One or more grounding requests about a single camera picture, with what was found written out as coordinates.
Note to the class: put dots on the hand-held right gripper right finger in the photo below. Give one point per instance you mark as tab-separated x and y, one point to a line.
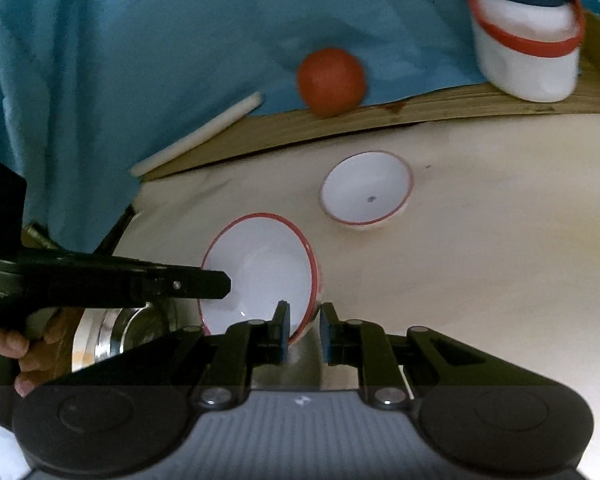
326	334

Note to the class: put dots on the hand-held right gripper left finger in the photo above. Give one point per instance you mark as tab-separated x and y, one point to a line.
281	331

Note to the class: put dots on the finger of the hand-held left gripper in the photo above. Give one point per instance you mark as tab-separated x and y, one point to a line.
200	285

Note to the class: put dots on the white red-rimmed bowl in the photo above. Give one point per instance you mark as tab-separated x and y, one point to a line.
270	260

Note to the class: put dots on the steel bowl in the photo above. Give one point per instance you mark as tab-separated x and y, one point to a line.
130	331

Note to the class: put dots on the white bowl with dark speck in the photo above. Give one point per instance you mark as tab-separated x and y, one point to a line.
360	180

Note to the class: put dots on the person's left hand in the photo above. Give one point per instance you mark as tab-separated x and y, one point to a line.
40	355

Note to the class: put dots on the white rolling pin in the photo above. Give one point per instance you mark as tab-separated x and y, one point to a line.
200	132

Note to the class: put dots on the blue cloth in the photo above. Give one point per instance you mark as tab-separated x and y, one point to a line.
130	60

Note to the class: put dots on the red ball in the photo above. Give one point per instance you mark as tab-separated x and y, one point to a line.
331	82

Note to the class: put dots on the wooden board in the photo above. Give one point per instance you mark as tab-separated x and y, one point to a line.
430	107

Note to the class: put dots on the white bottle with blue lid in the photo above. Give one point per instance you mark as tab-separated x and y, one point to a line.
525	70

